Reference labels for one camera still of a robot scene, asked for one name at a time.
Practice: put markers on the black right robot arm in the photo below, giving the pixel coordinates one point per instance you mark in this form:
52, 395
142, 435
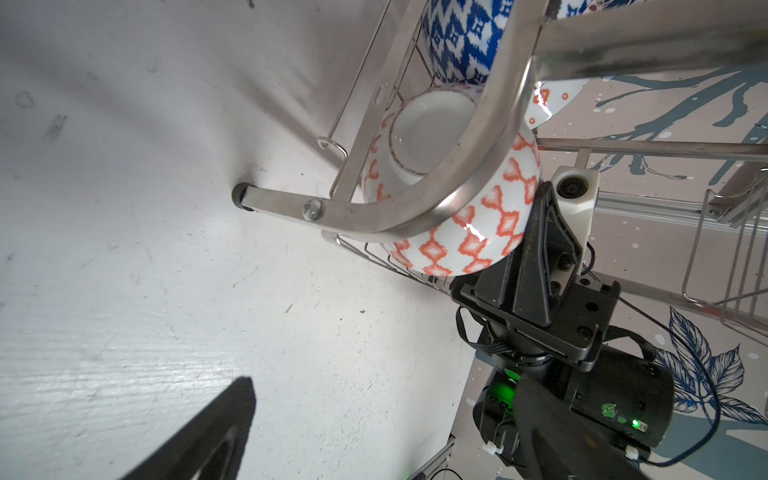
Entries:
570, 393

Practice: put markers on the dark red pattern bowl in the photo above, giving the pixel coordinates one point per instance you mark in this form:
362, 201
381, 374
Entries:
570, 8

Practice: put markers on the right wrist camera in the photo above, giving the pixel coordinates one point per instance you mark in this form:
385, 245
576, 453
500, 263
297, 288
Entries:
573, 204

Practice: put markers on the green pattern bowl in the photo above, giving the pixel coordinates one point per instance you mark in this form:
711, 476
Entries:
550, 97

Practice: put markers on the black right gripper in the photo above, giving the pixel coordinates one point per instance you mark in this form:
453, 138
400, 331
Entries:
525, 318

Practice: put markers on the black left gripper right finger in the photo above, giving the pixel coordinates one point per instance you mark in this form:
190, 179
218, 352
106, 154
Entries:
558, 444

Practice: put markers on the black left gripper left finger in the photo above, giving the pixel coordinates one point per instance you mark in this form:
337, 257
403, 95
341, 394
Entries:
211, 445

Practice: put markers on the steel two-tier dish rack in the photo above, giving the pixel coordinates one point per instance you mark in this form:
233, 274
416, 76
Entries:
650, 38

